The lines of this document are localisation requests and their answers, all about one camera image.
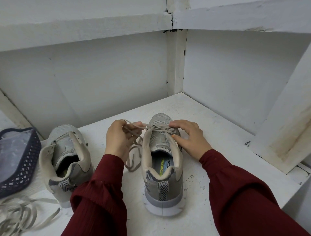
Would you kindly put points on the person's left forearm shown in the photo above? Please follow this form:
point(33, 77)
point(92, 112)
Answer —
point(97, 199)

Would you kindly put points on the person's right hand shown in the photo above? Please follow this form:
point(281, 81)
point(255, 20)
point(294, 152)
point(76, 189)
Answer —
point(194, 138)

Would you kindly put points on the person's left hand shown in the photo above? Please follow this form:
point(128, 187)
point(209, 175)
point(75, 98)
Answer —
point(119, 140)

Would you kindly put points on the grey shoelace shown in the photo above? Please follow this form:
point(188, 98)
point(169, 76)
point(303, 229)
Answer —
point(19, 211)
point(133, 146)

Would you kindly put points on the dark plastic lattice basket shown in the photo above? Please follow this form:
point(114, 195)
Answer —
point(24, 177)

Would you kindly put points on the clear plastic bag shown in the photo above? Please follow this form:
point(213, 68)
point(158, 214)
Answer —
point(12, 155)

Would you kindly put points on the grey mesh shoe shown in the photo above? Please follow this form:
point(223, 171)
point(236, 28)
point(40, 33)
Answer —
point(163, 194)
point(65, 170)

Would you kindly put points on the person's right forearm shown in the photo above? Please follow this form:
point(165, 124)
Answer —
point(248, 199)

